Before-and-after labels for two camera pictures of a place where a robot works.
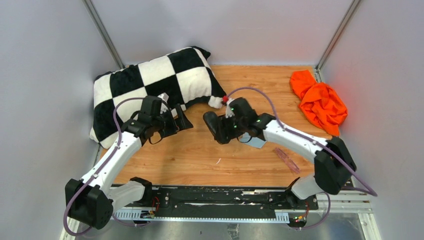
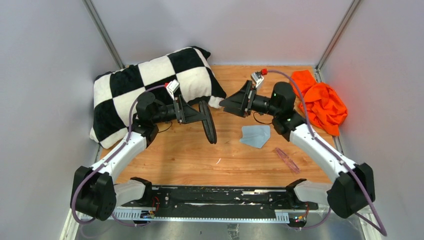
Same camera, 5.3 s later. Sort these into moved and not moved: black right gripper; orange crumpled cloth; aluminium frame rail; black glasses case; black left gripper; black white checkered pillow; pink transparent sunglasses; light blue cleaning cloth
Moved: black left gripper; black glasses case; black right gripper
Not moved: orange crumpled cloth; black white checkered pillow; pink transparent sunglasses; aluminium frame rail; light blue cleaning cloth
